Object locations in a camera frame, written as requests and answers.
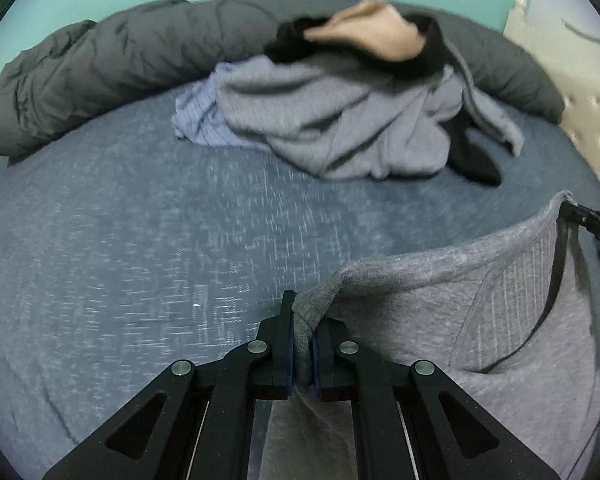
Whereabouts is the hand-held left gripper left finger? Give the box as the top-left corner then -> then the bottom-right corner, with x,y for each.
42,290 -> 298,480

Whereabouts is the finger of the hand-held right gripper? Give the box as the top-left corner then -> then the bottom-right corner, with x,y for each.
560,201 -> 600,251

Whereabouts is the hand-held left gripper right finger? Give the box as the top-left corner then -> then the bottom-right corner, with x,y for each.
312,316 -> 561,480

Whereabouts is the grey knit sweater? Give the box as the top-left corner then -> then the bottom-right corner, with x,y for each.
267,190 -> 600,480

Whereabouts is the cream tufted headboard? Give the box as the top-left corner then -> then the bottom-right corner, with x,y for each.
502,0 -> 600,211

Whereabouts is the blue bedsheet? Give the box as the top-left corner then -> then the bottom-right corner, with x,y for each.
0,80 -> 600,476

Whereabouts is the grey ribbed cardigan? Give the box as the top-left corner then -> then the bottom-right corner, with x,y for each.
215,55 -> 526,181

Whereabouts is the blue striped shirt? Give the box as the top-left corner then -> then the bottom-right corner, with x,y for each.
171,62 -> 276,148

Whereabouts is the black garment with beige lining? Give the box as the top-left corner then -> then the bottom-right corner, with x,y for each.
264,0 -> 456,81

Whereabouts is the dark grey duvet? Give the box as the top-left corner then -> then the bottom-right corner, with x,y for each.
0,0 -> 566,158

